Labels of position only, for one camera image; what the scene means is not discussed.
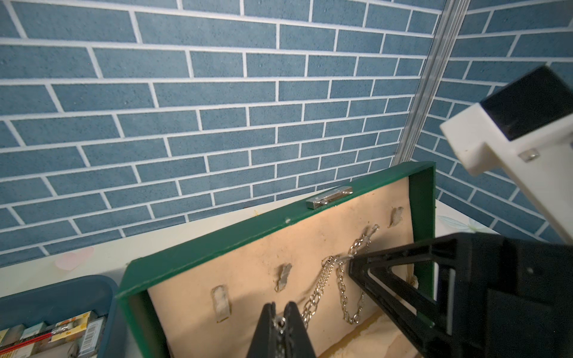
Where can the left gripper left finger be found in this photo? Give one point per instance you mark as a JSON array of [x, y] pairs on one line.
[[264, 341]]

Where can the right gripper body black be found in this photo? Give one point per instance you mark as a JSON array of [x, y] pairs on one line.
[[511, 298]]

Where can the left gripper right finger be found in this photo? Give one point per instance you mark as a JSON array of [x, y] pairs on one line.
[[296, 340]]

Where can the green jewelry box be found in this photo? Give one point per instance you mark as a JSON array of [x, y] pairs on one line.
[[203, 298]]

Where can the blue plastic tray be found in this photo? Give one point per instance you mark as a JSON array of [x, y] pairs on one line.
[[59, 301]]

